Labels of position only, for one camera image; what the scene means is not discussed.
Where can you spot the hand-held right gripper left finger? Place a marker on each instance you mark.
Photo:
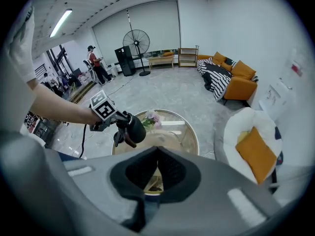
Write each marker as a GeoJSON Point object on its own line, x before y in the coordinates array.
{"type": "Point", "coordinates": [86, 193]}

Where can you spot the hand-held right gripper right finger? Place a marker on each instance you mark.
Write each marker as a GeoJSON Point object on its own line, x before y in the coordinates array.
{"type": "Point", "coordinates": [216, 200]}

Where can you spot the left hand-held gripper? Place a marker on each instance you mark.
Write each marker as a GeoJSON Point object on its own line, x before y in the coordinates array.
{"type": "Point", "coordinates": [103, 108]}

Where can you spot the black teapot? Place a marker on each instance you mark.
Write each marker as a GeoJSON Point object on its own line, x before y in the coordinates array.
{"type": "Point", "coordinates": [136, 129]}

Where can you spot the person's left forearm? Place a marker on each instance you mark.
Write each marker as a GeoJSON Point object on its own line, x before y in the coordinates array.
{"type": "Point", "coordinates": [64, 107]}

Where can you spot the pink flower bunch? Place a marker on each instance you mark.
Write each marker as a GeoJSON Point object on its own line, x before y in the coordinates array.
{"type": "Point", "coordinates": [152, 120]}

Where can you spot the round glass side table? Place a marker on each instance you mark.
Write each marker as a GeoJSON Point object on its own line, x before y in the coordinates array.
{"type": "Point", "coordinates": [177, 136]}

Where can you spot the small white bin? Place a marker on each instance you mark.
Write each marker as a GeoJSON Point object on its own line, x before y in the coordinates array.
{"type": "Point", "coordinates": [113, 69]}

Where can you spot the orange square cushion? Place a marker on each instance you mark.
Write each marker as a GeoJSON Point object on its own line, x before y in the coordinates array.
{"type": "Point", "coordinates": [257, 154]}

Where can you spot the black tall box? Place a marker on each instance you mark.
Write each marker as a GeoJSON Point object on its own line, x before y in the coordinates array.
{"type": "Point", "coordinates": [125, 60]}

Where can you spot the yellow cushion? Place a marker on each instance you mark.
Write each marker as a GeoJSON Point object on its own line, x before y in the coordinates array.
{"type": "Point", "coordinates": [243, 136]}

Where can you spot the wooden bench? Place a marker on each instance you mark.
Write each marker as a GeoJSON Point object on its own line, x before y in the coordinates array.
{"type": "Point", "coordinates": [161, 59]}

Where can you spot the white bean bag chair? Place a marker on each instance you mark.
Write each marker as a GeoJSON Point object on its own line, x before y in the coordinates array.
{"type": "Point", "coordinates": [236, 122]}

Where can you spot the wooden open shelf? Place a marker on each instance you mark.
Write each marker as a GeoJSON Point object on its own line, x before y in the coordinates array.
{"type": "Point", "coordinates": [188, 56]}

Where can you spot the black white striped blanket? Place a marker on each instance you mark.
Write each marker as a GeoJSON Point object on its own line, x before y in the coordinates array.
{"type": "Point", "coordinates": [216, 79]}

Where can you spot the striped thin pole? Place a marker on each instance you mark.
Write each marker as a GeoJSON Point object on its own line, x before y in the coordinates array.
{"type": "Point", "coordinates": [128, 20]}

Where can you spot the orange sofa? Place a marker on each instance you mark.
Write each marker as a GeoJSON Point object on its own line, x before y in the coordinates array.
{"type": "Point", "coordinates": [241, 88]}

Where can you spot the person's white shirt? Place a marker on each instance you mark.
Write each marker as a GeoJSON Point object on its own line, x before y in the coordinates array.
{"type": "Point", "coordinates": [19, 70]}

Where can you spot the white printed box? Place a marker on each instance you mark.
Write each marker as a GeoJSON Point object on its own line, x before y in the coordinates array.
{"type": "Point", "coordinates": [274, 98]}

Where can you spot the orange sofa cushion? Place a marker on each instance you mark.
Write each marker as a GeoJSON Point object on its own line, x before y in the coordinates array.
{"type": "Point", "coordinates": [243, 70]}
{"type": "Point", "coordinates": [218, 58]}
{"type": "Point", "coordinates": [226, 67]}

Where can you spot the long ceiling light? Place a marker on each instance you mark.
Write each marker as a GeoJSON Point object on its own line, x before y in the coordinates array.
{"type": "Point", "coordinates": [61, 23]}

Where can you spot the black pedestal fan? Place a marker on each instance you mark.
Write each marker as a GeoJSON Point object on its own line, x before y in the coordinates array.
{"type": "Point", "coordinates": [136, 43]}

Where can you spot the red wall label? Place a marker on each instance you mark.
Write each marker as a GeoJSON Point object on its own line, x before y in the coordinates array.
{"type": "Point", "coordinates": [296, 69]}

